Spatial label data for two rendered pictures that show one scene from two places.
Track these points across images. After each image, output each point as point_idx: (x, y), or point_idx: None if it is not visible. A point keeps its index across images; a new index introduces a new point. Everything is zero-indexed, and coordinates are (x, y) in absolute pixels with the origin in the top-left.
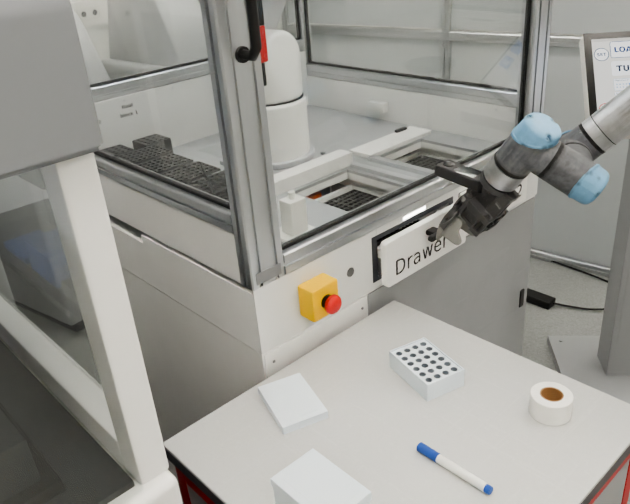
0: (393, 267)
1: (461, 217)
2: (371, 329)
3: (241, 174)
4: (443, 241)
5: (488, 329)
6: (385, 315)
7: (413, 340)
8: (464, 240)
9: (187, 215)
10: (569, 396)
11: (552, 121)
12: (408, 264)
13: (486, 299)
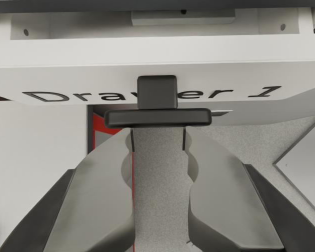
0: (22, 95)
1: (188, 212)
2: None
3: None
4: (212, 93)
5: (267, 113)
6: (42, 119)
7: (14, 197)
8: (281, 98)
9: None
10: None
11: None
12: (81, 98)
13: (284, 106)
